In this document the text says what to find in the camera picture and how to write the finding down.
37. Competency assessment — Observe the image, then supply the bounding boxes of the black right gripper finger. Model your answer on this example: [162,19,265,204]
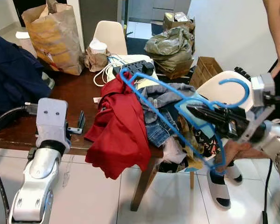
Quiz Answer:
[191,114,227,133]
[187,104,227,124]

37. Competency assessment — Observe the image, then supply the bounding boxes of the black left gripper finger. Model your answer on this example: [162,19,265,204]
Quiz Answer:
[67,111,86,136]

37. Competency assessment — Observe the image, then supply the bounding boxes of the blue plastic clothes hanger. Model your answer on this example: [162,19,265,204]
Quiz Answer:
[119,69,251,176]

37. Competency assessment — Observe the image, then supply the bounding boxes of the navy blue garment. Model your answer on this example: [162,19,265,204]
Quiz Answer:
[0,34,53,126]

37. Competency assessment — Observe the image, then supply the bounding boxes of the person lower leg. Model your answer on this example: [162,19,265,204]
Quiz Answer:
[218,139,253,174]

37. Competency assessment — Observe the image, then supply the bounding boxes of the cream plastic chair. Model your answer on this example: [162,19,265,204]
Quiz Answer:
[189,70,253,189]

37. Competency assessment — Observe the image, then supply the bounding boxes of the dark brown wooden table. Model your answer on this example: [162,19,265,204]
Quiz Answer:
[0,69,215,211]

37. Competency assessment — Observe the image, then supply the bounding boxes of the brown plaid cloth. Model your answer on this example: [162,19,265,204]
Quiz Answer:
[177,117,227,171]

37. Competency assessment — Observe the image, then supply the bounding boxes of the crumpled red garment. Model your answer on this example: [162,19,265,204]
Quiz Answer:
[84,71,153,180]

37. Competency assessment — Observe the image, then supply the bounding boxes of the empty brown cardboard box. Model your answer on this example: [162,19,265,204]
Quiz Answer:
[189,56,224,89]

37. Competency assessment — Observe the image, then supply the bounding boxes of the white slide slipper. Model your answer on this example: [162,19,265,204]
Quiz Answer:
[208,180,232,210]
[225,163,244,183]

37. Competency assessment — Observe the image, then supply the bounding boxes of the blue denim garment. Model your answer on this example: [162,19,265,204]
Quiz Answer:
[139,83,199,148]

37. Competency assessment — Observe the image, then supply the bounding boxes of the black foam mat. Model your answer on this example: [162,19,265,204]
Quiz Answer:
[233,66,252,81]

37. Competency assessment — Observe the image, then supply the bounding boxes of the crumpled brown paper bag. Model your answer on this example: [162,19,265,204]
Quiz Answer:
[83,47,111,72]

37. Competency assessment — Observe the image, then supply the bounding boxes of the olive plastic bag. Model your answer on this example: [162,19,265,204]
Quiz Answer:
[144,26,196,80]

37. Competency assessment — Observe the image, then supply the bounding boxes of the pale yellow pad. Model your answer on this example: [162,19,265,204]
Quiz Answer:
[106,54,155,90]

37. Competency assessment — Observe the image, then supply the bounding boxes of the black power strip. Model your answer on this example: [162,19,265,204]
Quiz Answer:
[113,60,155,78]

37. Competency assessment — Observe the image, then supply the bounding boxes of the white paper cup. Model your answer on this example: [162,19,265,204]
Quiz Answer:
[88,38,108,55]

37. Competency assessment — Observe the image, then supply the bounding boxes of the brown yellow paper bag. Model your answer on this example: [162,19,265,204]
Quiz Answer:
[21,1,85,76]

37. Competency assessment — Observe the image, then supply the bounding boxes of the white plastic chair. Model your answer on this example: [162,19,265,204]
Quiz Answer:
[92,21,128,56]

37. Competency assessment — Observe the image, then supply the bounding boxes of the open cardboard box with items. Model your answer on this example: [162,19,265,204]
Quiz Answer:
[162,11,196,34]

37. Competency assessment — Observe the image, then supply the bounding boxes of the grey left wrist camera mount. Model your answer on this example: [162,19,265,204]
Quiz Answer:
[35,97,70,143]

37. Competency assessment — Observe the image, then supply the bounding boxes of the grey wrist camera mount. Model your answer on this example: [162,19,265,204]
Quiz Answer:
[35,97,70,143]
[238,73,277,144]

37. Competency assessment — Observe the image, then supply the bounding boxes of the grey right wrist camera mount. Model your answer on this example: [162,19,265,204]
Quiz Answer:
[238,73,277,144]

